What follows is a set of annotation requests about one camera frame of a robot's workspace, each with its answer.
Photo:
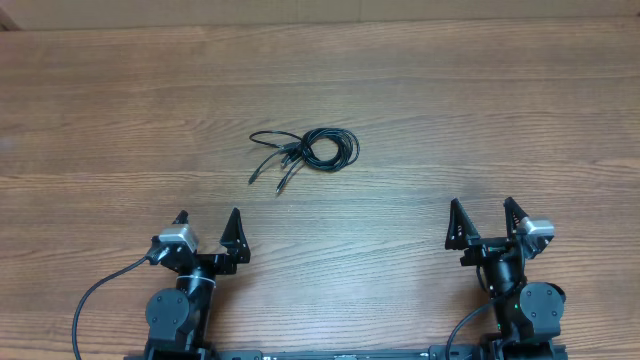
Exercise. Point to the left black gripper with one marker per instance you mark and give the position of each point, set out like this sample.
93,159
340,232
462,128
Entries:
208,261

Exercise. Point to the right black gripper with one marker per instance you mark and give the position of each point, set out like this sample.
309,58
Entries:
492,249

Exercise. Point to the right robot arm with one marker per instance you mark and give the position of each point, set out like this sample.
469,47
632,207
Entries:
528,314

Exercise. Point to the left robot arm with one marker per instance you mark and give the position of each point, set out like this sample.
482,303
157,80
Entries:
178,317

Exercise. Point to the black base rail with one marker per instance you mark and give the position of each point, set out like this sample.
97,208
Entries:
434,352

